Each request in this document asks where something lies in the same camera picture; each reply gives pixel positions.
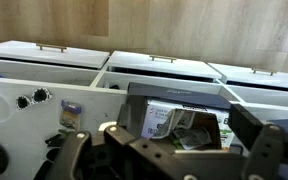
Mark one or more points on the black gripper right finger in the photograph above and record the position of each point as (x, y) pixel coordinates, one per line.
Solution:
(264, 146)

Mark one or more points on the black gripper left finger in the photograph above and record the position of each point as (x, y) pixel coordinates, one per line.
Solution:
(75, 156)

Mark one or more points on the white TV cabinet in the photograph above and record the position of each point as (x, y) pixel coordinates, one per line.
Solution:
(24, 133)

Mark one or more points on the dark blue cardboard box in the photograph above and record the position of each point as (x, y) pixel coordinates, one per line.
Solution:
(170, 91)

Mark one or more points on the white and green sachet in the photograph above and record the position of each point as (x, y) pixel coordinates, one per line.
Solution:
(226, 133)

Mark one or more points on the purple topped sachet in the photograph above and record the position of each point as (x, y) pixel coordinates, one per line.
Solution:
(70, 115)

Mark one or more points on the black sunglasses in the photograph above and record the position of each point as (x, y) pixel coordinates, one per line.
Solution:
(40, 95)

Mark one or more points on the crumpled grey sachet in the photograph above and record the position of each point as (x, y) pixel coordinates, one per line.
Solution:
(192, 137)

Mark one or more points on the white printed sachet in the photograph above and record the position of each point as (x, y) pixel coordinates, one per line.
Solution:
(154, 116)

